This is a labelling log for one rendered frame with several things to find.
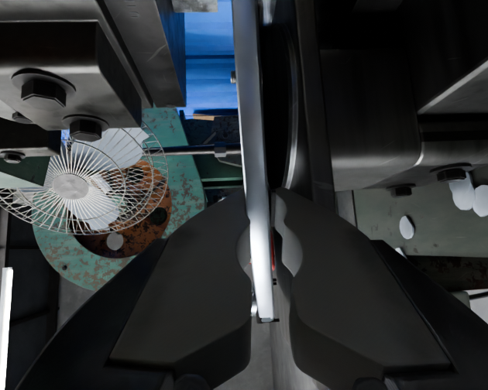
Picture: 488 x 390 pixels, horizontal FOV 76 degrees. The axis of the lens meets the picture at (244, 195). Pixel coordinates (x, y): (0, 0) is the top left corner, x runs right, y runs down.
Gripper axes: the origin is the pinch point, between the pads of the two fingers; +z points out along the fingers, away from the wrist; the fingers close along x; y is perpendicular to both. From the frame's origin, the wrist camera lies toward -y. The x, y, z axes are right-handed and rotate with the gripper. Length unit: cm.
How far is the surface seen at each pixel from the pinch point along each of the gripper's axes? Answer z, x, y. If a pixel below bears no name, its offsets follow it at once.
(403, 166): 7.0, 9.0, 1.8
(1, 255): 351, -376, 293
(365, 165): 6.5, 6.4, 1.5
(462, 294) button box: 20.5, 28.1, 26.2
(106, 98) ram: 11.2, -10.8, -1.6
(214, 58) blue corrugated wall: 225, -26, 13
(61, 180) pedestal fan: 72, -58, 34
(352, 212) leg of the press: 27.4, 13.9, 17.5
